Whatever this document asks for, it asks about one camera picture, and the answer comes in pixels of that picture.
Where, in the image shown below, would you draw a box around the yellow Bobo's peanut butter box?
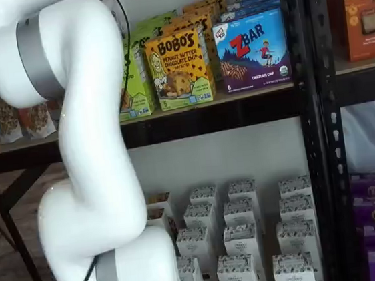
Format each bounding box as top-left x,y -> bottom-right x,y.
143,29 -> 219,113
181,0 -> 230,27
160,11 -> 219,83

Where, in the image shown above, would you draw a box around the yellow white granola box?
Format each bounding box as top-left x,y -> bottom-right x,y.
146,206 -> 179,241
145,192 -> 173,212

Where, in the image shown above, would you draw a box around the green Bobo's apple pie box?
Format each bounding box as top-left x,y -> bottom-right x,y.
111,37 -> 157,122
134,9 -> 180,36
127,24 -> 165,52

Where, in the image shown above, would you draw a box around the wooden shelf board with boxes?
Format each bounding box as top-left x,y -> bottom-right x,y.
141,167 -> 324,281

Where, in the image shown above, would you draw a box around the black metal shelf rack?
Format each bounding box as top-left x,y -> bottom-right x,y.
0,0 -> 344,281

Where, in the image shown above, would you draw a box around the wooden shelf board with snacks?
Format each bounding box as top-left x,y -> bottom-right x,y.
0,79 -> 307,158

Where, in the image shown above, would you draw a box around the wooden shelf board under orange box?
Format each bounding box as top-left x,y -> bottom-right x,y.
333,54 -> 375,76

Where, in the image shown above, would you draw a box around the neighbouring black metal rack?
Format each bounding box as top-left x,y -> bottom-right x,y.
308,0 -> 375,281

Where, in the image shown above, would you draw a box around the orange label granola bag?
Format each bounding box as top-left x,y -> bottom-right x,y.
17,100 -> 57,141

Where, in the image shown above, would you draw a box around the white plastic sheet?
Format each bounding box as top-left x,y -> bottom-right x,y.
340,102 -> 375,178

